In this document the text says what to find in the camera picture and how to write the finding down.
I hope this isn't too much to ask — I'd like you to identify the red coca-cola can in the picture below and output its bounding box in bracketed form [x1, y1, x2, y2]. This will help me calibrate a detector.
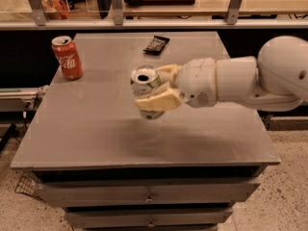
[52, 36, 83, 80]

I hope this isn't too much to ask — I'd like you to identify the grey drawer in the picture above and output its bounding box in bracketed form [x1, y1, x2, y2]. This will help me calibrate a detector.
[65, 208, 233, 229]
[35, 178, 260, 207]

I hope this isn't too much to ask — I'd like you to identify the metal shelf rail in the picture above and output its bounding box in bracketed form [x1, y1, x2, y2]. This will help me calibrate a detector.
[0, 19, 308, 31]

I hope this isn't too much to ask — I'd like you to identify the white green 7up can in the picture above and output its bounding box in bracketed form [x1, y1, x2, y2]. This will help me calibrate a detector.
[130, 65, 164, 120]

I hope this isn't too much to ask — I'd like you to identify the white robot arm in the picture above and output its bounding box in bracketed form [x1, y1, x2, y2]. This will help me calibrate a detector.
[135, 36, 308, 112]

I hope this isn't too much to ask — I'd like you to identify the metal wire rack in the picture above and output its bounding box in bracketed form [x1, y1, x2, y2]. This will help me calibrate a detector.
[14, 172, 40, 200]

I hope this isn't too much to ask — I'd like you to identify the orange plastic bag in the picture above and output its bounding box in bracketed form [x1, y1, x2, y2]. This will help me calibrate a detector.
[40, 0, 69, 19]

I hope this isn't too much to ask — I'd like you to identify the black rxbar chocolate bar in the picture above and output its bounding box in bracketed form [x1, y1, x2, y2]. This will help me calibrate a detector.
[143, 36, 169, 55]

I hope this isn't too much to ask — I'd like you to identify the lower grey drawer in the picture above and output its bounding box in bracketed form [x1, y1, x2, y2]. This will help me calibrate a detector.
[65, 208, 233, 229]

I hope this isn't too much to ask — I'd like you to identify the grey drawer cabinet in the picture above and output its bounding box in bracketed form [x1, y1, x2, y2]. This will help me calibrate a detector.
[12, 32, 279, 231]

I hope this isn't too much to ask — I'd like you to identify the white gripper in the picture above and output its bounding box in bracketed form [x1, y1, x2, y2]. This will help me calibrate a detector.
[134, 58, 218, 112]

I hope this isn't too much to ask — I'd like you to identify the top grey drawer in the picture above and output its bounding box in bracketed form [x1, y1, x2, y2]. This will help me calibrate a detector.
[35, 178, 260, 207]

